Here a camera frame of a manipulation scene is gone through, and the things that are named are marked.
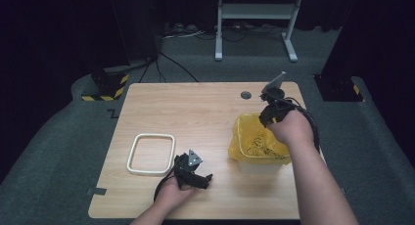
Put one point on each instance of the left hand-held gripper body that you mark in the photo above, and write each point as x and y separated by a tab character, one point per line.
184	172

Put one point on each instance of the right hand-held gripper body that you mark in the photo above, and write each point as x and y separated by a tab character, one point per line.
277	104

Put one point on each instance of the person's left hand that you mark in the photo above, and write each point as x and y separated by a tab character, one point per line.
173	195

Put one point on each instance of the yellow plastic bag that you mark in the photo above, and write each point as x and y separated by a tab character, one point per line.
254	143

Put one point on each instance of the grey table grommet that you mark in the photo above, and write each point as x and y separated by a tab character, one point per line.
246	95

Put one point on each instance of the person's right hand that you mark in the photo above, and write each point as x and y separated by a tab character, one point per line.
293	128

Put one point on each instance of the white power strip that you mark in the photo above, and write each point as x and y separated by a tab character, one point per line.
182	34

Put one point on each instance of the white metal stand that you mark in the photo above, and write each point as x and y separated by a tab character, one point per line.
256	10

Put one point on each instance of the black yellow striped stand base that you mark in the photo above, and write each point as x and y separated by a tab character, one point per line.
336	88
107	84

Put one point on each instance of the cream plastic bin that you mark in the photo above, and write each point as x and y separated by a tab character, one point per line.
257	168

